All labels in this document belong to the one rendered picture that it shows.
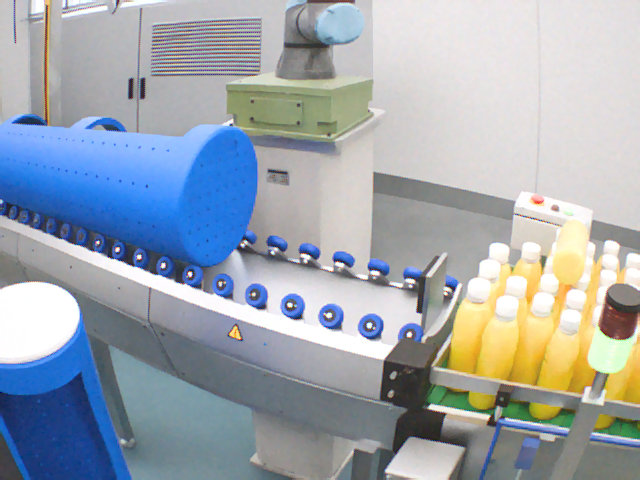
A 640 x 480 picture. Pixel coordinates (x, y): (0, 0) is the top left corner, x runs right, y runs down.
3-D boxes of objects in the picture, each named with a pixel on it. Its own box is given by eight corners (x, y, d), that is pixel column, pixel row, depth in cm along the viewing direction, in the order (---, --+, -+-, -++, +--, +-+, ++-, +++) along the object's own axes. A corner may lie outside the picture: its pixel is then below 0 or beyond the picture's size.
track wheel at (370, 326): (355, 331, 121) (351, 330, 120) (369, 309, 122) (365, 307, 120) (375, 344, 119) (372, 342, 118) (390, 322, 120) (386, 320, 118)
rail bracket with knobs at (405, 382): (398, 379, 115) (404, 330, 111) (435, 387, 112) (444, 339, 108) (374, 409, 107) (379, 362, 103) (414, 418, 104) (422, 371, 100)
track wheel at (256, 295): (269, 283, 130) (264, 280, 128) (270, 307, 128) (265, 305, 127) (247, 286, 131) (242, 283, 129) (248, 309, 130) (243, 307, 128)
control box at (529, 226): (518, 231, 146) (522, 189, 142) (587, 248, 138) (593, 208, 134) (509, 248, 138) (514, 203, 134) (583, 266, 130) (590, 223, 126)
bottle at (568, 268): (555, 290, 104) (564, 247, 119) (587, 282, 100) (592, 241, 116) (548, 252, 102) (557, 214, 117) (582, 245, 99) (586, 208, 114)
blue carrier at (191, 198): (42, 191, 190) (45, 107, 181) (256, 247, 154) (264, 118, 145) (-14, 211, 166) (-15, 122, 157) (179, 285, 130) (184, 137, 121)
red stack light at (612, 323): (599, 311, 73) (605, 284, 72) (636, 319, 71) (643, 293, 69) (594, 336, 68) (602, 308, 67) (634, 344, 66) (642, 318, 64)
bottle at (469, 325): (481, 392, 109) (501, 302, 101) (443, 395, 110) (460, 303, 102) (477, 370, 116) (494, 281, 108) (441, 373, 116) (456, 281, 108)
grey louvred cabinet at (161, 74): (81, 195, 440) (79, 10, 378) (370, 253, 361) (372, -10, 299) (37, 224, 395) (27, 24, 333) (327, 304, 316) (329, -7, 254)
